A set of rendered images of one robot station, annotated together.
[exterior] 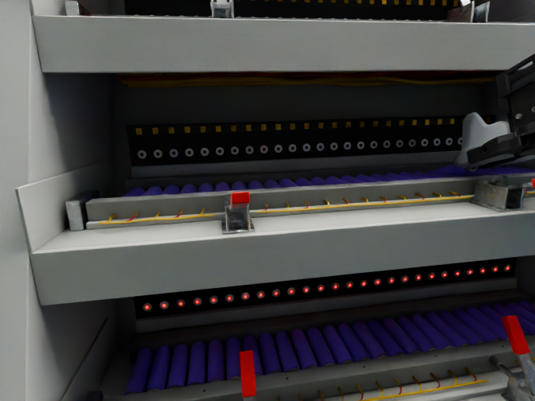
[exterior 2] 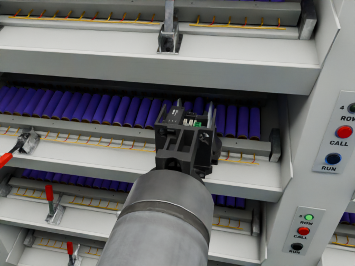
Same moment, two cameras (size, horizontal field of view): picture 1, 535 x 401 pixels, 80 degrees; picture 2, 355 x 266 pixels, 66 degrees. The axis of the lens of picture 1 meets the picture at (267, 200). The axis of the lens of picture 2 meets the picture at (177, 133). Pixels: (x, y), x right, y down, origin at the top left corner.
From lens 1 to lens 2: 0.47 m
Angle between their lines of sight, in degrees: 45
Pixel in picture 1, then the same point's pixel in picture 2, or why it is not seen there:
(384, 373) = (120, 200)
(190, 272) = (10, 162)
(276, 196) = (53, 129)
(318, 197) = (76, 132)
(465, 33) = (150, 63)
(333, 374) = (97, 194)
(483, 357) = not seen: hidden behind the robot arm
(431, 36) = (122, 63)
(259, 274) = (40, 168)
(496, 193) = not seen: hidden behind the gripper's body
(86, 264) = not seen: outside the picture
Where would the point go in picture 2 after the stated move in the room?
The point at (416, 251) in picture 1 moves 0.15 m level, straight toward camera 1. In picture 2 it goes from (112, 176) to (26, 229)
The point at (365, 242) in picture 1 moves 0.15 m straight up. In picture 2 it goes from (83, 169) to (64, 92)
